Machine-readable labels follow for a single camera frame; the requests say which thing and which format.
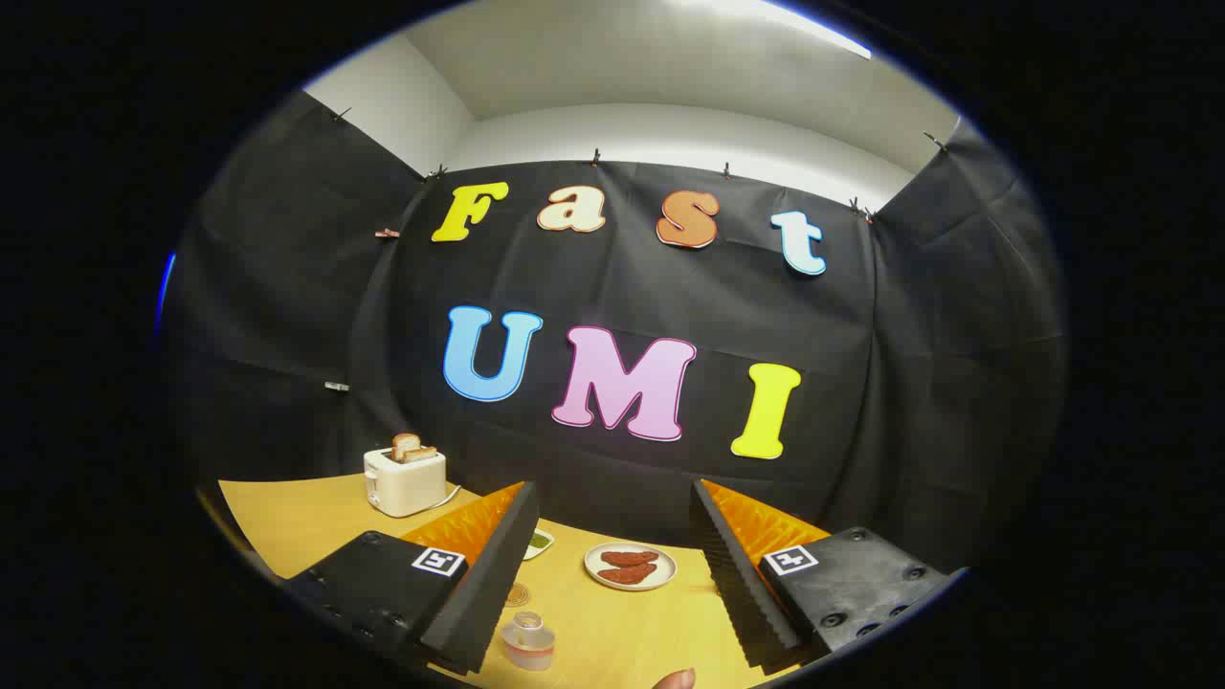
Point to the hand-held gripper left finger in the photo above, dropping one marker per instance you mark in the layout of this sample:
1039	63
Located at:
498	565

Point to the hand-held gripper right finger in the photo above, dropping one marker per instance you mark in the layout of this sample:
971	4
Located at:
732	565

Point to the round wooden coaster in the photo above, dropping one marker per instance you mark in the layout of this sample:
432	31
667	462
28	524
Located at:
518	595

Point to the clear juice bottle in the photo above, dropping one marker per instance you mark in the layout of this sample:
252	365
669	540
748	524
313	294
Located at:
528	643

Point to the white divided dish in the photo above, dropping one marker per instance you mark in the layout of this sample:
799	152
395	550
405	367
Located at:
539	544

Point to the white round plate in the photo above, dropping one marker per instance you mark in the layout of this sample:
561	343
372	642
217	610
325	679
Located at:
667	566

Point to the cream toaster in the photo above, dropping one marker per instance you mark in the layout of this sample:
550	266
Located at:
407	488

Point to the toast slice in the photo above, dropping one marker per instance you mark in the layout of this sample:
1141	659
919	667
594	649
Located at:
405	444
423	455

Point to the wooden table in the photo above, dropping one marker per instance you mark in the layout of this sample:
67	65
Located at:
306	517

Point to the black backdrop cloth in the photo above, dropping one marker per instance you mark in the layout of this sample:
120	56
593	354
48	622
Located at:
287	287

